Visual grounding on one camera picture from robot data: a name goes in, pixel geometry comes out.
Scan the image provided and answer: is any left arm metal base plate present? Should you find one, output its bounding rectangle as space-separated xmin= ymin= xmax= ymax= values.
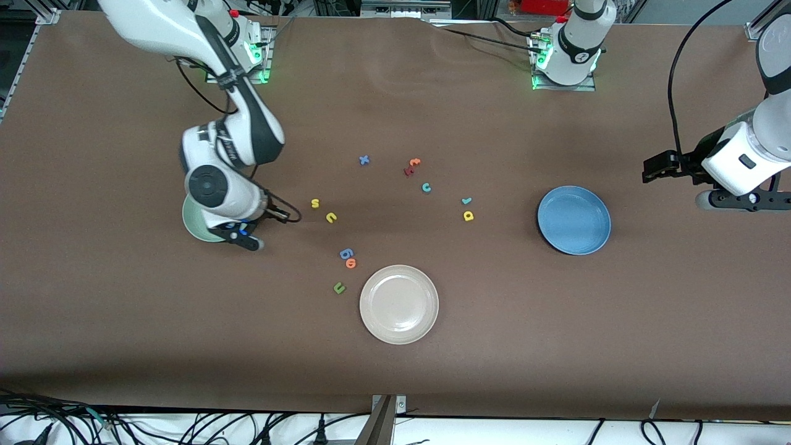
xmin=528 ymin=31 xmax=597 ymax=92

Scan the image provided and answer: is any thin black table cable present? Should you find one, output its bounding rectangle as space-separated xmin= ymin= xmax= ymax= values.
xmin=426 ymin=17 xmax=544 ymax=53

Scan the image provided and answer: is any light green plate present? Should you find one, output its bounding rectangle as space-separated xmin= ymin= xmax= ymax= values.
xmin=182 ymin=195 xmax=229 ymax=243

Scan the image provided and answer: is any grey metal rack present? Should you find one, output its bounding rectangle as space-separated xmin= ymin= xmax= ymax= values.
xmin=360 ymin=0 xmax=453 ymax=20

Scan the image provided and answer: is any red box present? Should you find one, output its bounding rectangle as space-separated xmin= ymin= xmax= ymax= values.
xmin=521 ymin=0 xmax=570 ymax=15

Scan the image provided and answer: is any brown table cover sheet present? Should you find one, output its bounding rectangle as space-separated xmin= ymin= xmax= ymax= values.
xmin=0 ymin=9 xmax=791 ymax=422

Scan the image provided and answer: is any blue plate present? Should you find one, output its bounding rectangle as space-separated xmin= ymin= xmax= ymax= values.
xmin=537 ymin=185 xmax=612 ymax=256

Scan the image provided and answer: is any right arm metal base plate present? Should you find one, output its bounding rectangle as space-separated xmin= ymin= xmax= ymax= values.
xmin=206 ymin=26 xmax=274 ymax=84

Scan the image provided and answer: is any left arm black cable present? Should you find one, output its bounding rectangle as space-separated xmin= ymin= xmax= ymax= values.
xmin=667 ymin=0 xmax=721 ymax=155

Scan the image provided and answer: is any beige plate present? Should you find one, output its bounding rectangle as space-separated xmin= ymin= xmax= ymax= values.
xmin=359 ymin=265 xmax=440 ymax=345

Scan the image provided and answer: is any grey metal camera post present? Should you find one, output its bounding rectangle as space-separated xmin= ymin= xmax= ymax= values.
xmin=355 ymin=394 xmax=407 ymax=445

